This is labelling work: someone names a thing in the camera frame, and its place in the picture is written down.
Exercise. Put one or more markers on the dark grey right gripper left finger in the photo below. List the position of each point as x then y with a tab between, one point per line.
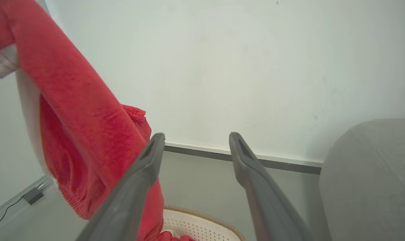
129	197

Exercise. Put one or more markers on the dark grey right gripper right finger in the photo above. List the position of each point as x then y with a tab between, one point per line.
266	201

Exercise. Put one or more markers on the red and white garment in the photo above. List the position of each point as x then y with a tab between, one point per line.
75	107

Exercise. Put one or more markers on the cream perforated laundry basket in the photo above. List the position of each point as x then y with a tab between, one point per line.
202	227

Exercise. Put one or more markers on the grey fabric sofa seat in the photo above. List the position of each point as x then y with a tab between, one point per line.
373	187

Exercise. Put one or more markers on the small black adapter box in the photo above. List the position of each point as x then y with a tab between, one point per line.
32	196

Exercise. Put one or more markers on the grey white wall baseboard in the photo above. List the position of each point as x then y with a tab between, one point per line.
276	162

